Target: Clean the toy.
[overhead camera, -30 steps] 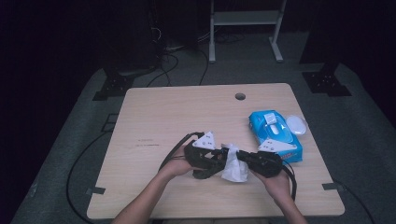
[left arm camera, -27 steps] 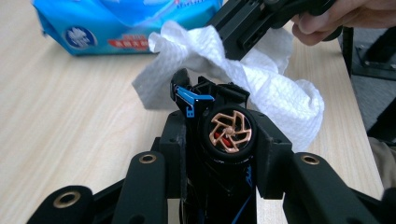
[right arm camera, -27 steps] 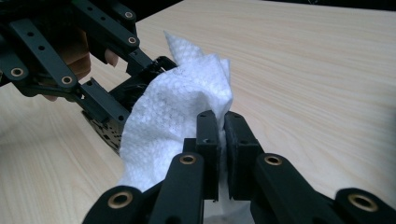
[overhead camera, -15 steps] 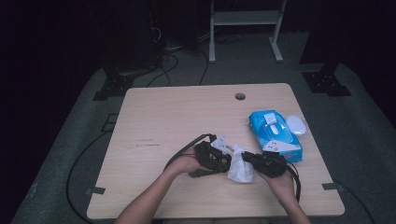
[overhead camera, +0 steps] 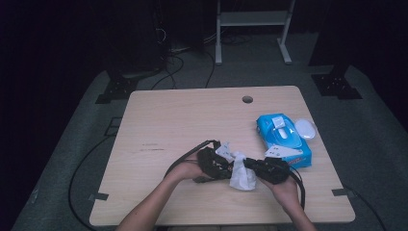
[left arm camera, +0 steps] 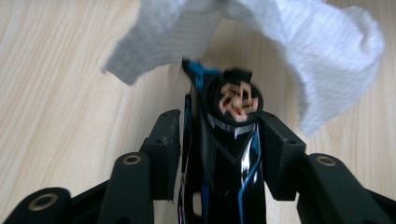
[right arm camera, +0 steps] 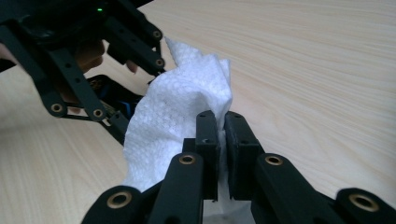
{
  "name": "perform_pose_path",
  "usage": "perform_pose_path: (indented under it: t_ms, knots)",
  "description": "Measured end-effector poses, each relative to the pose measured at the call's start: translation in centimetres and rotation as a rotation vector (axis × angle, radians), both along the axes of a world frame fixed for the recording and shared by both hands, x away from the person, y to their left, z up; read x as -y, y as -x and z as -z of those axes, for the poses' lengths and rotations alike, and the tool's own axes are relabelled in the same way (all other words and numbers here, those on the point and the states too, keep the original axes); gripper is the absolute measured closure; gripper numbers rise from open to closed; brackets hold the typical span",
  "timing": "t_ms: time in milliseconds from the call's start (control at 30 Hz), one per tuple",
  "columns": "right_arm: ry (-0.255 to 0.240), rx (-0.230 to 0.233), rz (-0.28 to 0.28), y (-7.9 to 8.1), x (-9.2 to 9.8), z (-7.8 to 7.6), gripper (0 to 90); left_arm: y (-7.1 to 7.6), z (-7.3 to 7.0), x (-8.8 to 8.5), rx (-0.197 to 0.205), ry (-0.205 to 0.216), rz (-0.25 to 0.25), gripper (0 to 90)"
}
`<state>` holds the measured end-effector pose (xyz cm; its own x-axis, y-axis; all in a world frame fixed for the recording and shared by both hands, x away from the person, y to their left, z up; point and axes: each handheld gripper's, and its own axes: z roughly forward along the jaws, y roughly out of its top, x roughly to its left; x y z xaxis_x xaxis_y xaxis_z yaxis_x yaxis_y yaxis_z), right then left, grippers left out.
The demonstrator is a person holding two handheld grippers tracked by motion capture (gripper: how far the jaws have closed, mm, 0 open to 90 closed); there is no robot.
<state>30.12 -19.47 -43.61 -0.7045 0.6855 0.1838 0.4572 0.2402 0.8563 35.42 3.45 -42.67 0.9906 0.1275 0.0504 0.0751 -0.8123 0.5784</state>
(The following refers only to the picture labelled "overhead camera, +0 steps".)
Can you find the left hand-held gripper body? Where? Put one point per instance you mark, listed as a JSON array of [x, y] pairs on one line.
[[207, 160]]

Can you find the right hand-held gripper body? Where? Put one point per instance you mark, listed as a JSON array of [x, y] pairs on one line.
[[272, 171]]

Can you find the white wet wipe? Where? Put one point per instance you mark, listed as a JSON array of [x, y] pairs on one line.
[[242, 178]]

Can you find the blue wet wipes pack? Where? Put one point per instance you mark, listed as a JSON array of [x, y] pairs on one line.
[[282, 134]]

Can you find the person's left hand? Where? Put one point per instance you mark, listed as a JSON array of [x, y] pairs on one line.
[[187, 170]]

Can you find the person's right hand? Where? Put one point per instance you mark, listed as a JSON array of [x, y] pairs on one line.
[[282, 194]]

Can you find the grey tape strip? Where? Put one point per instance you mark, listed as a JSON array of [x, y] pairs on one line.
[[342, 192], [97, 196]]

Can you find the black metal stand base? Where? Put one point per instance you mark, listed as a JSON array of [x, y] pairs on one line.
[[117, 89], [336, 86]]

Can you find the white metal stand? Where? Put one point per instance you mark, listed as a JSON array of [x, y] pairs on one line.
[[253, 18]]

